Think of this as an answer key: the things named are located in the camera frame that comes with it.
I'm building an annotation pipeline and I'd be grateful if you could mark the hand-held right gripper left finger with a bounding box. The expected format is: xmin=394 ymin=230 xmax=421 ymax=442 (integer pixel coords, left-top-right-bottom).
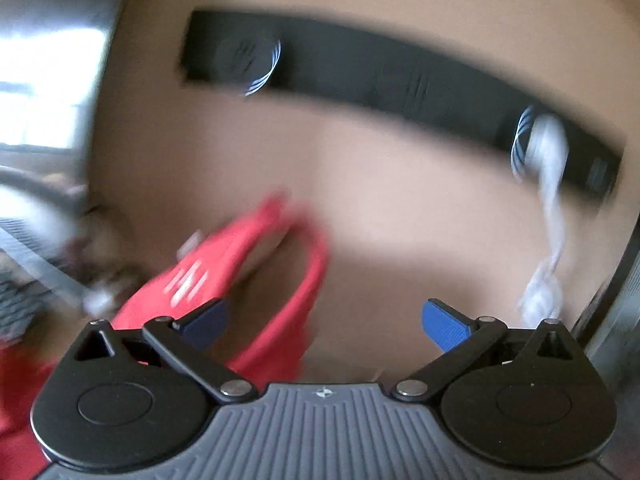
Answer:
xmin=75 ymin=298 xmax=253 ymax=404

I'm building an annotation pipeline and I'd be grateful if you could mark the black power strip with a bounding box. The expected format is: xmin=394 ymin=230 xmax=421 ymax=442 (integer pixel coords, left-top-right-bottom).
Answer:
xmin=178 ymin=8 xmax=627 ymax=207

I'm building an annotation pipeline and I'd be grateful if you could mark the white computer case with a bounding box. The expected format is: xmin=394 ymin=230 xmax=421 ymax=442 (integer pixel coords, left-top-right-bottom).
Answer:
xmin=570 ymin=240 xmax=640 ymax=381

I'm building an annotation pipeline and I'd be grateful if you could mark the white power cable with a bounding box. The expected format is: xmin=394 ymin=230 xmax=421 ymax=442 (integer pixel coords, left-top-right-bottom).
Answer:
xmin=509 ymin=112 xmax=572 ymax=328

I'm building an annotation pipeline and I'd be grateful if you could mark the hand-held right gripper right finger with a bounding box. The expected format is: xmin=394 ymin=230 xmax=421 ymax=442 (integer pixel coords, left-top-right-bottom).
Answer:
xmin=394 ymin=298 xmax=576 ymax=403

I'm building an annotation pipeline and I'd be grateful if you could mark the black computer monitor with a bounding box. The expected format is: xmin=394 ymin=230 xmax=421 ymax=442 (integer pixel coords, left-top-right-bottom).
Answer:
xmin=0 ymin=0 xmax=143 ymax=196

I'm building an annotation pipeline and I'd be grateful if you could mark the red fleece garment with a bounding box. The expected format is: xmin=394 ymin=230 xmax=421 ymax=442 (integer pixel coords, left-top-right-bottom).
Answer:
xmin=0 ymin=194 xmax=332 ymax=480

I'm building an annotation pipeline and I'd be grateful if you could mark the black keyboard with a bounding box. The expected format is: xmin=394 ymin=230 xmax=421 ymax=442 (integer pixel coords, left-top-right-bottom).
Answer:
xmin=0 ymin=217 xmax=88 ymax=343

